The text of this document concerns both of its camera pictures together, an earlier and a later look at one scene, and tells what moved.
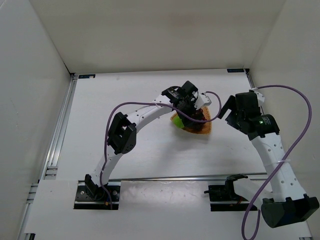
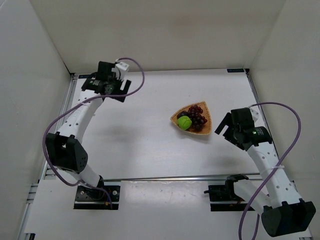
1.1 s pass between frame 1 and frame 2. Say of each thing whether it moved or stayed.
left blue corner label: stayed
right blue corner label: stayed
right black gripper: moved
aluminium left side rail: stayed
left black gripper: moved
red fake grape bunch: stayed
